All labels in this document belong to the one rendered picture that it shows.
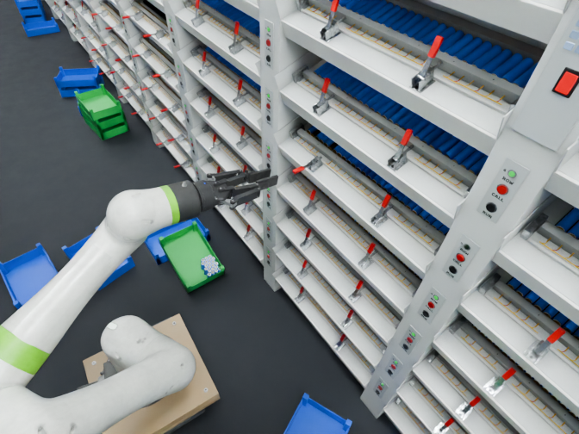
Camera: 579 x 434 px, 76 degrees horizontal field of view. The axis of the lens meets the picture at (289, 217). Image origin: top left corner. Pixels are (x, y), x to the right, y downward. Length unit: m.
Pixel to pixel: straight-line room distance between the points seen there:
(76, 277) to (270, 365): 1.00
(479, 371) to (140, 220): 0.86
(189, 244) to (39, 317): 1.18
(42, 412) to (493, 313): 0.89
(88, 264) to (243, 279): 1.09
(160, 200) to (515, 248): 0.71
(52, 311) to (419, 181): 0.82
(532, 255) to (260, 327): 1.26
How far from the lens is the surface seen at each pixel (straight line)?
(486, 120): 0.73
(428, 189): 0.84
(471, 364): 1.08
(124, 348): 1.19
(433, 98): 0.76
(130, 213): 0.84
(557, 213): 0.86
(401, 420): 1.58
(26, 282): 2.24
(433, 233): 0.96
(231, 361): 1.73
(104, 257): 0.95
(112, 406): 0.95
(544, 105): 0.65
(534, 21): 0.65
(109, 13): 2.93
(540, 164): 0.68
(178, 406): 1.34
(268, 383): 1.68
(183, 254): 1.98
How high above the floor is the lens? 1.59
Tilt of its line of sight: 47 degrees down
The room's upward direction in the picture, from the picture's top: 3 degrees clockwise
